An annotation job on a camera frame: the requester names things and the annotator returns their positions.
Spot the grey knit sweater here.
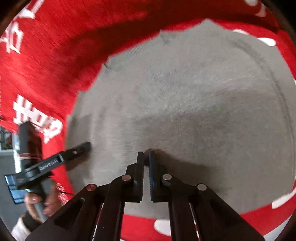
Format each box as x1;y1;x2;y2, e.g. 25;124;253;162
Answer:
67;21;295;213

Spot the person's left hand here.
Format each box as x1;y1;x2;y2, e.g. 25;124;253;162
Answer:
25;182;62;223

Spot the red blanket with white lettering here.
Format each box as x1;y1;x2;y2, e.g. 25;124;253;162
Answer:
1;1;295;240

